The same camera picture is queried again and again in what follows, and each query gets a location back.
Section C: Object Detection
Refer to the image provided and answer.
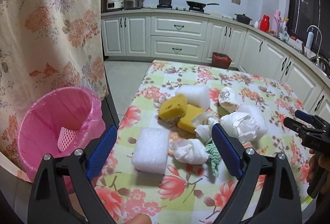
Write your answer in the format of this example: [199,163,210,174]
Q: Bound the white plastic bag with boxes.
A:
[220,112,259,144]

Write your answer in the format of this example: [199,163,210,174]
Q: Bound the pink trash bin with liner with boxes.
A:
[17,87,106,181]

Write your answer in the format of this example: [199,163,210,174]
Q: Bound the yellow sponge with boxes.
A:
[177,104,205,134]
[158,94,187,122]

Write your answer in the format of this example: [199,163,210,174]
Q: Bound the crumpled white paper towel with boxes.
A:
[191,111,219,144]

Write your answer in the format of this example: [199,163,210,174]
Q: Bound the white lower kitchen cabinets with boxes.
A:
[101,9,329,117]

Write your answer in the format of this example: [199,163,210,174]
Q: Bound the right hand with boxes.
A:
[307,149,330,183]

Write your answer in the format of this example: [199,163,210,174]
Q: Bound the chrome kitchen faucet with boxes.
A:
[306,24,330,77]

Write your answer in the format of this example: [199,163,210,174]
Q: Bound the floral tablecloth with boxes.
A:
[95,60,312,223]

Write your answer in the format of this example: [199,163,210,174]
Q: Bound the white rice cooker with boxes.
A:
[106,0,124,12]

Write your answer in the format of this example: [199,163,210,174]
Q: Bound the black casserole pot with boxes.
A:
[236,14,252,25]

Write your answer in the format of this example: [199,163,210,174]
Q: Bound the dark window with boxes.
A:
[289,0,329,58]

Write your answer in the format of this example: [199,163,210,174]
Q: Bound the red thermos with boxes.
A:
[259,14,270,32]

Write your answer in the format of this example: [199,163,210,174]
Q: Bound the gas stove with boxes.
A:
[156,4,210,15]

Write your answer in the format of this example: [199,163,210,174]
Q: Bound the floral curtain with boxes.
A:
[1,0,108,181]

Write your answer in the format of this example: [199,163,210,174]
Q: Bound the left hand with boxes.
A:
[126,214,152,224]

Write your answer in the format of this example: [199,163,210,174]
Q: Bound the pink foam net sleeve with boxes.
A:
[57,127,78,152]

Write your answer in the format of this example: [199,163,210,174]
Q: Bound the white tissue wad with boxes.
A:
[170,139,210,165]

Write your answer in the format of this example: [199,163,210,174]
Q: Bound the green white striped cloth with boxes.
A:
[205,141,222,177]

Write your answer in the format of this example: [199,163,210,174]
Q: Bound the pink thermos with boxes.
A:
[271,10,281,37]

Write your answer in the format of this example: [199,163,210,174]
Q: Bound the black frying pan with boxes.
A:
[186,1,219,10]

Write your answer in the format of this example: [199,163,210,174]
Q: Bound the steel pressure cooker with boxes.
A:
[124,0,144,10]

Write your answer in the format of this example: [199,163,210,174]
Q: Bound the crumpled printed paper cup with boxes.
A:
[218,87,238,113]

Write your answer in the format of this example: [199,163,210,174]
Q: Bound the white foam block upright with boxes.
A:
[175,85,210,111]

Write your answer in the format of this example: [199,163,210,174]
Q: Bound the dark red floor bin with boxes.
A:
[211,52,232,69]

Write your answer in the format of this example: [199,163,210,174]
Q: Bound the white dish soap bottle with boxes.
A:
[305,27,314,50]

